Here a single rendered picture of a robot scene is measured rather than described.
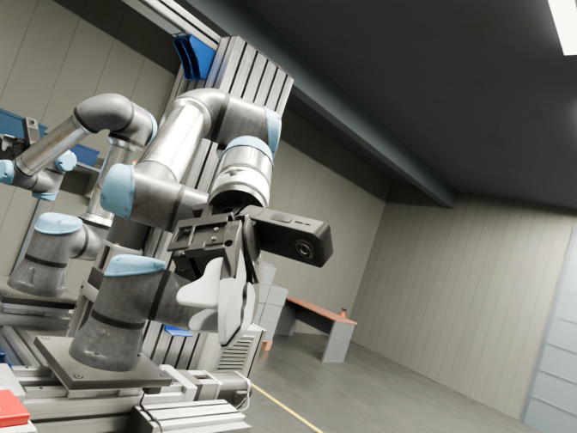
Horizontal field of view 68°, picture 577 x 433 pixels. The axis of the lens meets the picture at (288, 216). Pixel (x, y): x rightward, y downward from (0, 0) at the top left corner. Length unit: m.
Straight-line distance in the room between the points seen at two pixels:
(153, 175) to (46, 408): 0.52
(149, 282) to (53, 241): 0.51
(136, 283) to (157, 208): 0.35
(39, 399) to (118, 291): 0.24
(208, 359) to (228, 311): 0.99
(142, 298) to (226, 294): 0.60
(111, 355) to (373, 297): 8.81
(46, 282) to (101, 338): 0.47
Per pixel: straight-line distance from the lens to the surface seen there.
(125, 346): 1.00
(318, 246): 0.44
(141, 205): 0.64
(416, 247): 9.37
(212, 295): 0.39
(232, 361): 1.42
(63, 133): 1.51
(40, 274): 1.42
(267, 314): 6.24
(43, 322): 1.47
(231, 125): 0.96
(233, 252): 0.40
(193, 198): 0.64
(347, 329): 7.21
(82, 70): 5.45
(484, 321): 8.73
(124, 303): 0.98
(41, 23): 5.38
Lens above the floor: 1.52
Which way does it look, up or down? 4 degrees up
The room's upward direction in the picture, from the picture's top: 18 degrees clockwise
